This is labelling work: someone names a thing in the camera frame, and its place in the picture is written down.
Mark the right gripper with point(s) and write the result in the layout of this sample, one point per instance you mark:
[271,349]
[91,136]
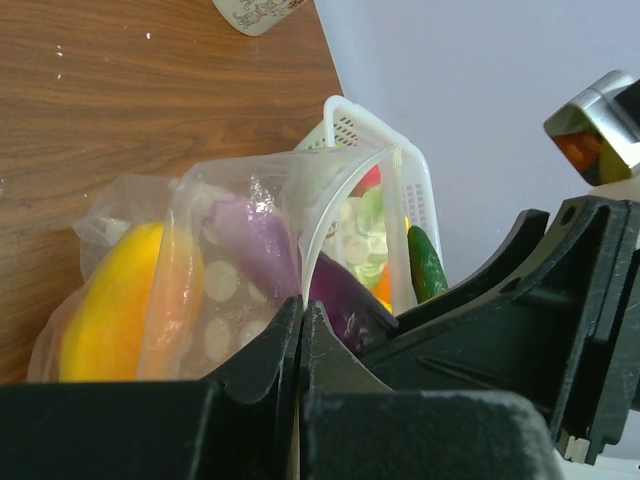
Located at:
[567,323]

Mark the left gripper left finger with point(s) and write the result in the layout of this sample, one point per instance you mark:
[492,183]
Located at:
[235,423]

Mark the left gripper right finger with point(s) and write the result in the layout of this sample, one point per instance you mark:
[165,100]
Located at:
[353,426]

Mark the purple eggplant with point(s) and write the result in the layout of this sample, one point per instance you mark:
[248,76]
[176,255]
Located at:
[257,239]

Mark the yellow red mango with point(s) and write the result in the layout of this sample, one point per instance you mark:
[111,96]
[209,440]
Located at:
[140,306]

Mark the polka dot zip bag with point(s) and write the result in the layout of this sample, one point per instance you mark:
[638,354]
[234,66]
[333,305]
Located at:
[308,187]

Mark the green cucumber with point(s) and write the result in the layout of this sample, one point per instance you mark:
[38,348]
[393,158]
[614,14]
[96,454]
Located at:
[427,273]

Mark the small orange tangerine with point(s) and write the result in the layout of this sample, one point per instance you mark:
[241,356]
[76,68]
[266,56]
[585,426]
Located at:
[383,289]

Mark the cabbage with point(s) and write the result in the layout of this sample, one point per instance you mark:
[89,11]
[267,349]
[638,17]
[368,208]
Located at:
[365,236]

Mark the white plastic basket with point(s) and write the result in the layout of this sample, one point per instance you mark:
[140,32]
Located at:
[406,183]

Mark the red apple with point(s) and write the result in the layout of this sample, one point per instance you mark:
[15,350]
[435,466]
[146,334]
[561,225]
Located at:
[371,179]

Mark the green interior floral mug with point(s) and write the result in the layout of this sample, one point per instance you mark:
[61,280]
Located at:
[256,17]

